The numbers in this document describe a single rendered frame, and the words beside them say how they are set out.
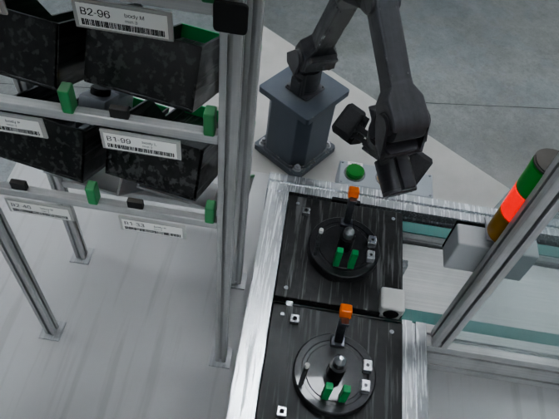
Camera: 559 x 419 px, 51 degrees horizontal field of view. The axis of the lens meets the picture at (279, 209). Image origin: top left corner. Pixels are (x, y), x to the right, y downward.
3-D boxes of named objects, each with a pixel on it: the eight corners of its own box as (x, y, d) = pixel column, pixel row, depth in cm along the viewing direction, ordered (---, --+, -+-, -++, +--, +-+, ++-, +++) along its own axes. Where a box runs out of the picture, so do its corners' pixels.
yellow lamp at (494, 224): (485, 216, 85) (498, 195, 81) (518, 221, 85) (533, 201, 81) (487, 244, 82) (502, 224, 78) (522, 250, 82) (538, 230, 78)
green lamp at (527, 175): (513, 172, 77) (529, 147, 73) (551, 179, 77) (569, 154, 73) (517, 202, 74) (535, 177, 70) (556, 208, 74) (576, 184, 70)
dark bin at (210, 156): (183, 113, 102) (189, 72, 99) (253, 134, 101) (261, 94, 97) (104, 173, 78) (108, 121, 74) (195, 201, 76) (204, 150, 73)
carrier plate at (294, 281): (288, 199, 123) (289, 194, 121) (400, 218, 123) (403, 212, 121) (273, 300, 108) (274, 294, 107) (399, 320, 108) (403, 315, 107)
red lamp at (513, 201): (498, 195, 81) (513, 173, 77) (534, 201, 81) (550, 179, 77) (502, 224, 78) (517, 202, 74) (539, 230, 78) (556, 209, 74)
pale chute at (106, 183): (116, 165, 119) (121, 145, 119) (175, 184, 118) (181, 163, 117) (42, 172, 92) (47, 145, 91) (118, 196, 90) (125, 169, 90)
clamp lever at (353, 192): (342, 218, 116) (349, 184, 112) (351, 219, 116) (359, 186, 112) (342, 228, 113) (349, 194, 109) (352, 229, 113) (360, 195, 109)
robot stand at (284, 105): (292, 119, 150) (302, 56, 134) (335, 150, 145) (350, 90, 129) (253, 147, 143) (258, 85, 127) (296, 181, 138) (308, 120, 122)
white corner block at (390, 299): (376, 295, 111) (381, 285, 108) (400, 299, 111) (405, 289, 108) (375, 317, 108) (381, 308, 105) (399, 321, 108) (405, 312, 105)
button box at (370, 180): (335, 176, 135) (339, 158, 130) (424, 190, 135) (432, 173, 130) (333, 199, 130) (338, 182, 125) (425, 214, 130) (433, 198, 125)
